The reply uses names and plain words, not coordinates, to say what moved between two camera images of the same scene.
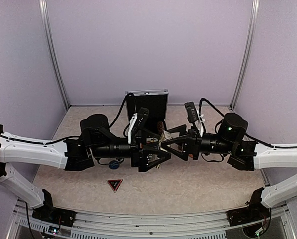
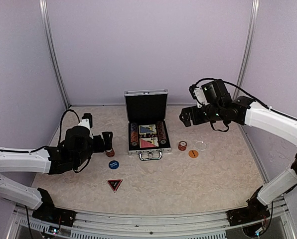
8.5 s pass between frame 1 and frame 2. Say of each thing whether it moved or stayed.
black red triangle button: stayed
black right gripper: moved
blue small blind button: stayed
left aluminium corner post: stayed
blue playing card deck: moved
